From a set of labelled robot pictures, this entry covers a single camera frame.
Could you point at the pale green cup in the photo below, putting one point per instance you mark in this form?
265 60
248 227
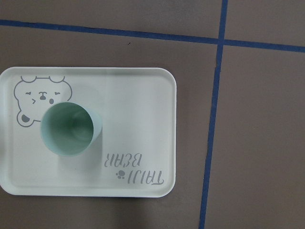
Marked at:
68 129

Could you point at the white bear print tray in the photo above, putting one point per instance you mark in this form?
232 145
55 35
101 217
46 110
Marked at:
135 154

